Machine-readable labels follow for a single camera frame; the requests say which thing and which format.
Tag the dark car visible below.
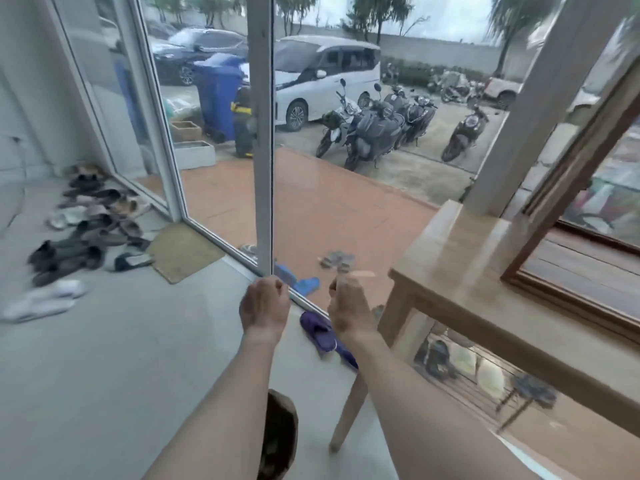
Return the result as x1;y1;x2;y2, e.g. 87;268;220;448
149;27;249;87

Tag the white pickup truck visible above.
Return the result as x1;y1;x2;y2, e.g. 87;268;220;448
481;75;526;111

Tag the pile of dark shoes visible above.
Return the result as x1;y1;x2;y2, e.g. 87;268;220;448
27;164;157;288

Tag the tree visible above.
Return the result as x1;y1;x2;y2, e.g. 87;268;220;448
487;0;553;76
349;0;417;44
275;0;321;38

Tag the blue wheeled trash bin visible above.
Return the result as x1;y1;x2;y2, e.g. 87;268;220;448
192;53;247;144

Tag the person's left hand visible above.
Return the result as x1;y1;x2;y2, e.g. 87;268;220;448
238;275;292;345

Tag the white pillar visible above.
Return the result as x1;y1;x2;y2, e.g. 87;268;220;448
462;0;617;218

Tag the dark scooter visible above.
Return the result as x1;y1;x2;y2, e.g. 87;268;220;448
395;87;439;146

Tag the white van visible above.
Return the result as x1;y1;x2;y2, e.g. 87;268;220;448
240;36;383;133

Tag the person's left forearm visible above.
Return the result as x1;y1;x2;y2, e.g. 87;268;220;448
142;331;291;480

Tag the large concrete planter box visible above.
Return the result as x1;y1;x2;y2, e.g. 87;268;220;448
175;141;217;171

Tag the row of distant motorcycles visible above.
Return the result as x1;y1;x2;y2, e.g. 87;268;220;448
426;69;487;104

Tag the person's right forearm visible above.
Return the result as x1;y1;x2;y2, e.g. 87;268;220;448
339;331;543;480

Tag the light wooden table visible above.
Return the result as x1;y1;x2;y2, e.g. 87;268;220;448
328;200;640;453

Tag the beige doormat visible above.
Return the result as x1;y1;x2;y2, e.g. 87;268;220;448
145;222;227;285

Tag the person's right hand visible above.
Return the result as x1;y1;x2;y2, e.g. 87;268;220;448
327;273;384;346

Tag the brown wooden window frame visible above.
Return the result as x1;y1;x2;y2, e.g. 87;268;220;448
501;55;640;341

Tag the small concrete planter box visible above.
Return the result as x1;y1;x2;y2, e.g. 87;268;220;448
170;121;203;143

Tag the white framed glass panel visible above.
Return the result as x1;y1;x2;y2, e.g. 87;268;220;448
45;0;332;316

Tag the white sliding door frame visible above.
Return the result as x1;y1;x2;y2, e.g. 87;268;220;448
245;0;277;280

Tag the white and black scooter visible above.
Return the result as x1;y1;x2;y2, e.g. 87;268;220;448
315;79;364;159

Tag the black and yellow container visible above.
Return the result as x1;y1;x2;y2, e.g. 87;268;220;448
232;87;259;159

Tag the grey scooter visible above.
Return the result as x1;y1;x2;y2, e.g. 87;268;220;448
343;97;407;172

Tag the brown shoe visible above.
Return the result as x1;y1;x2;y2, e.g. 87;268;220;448
257;389;300;480

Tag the white slipper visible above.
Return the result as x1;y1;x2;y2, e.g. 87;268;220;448
2;291;77;324
31;280;89;301

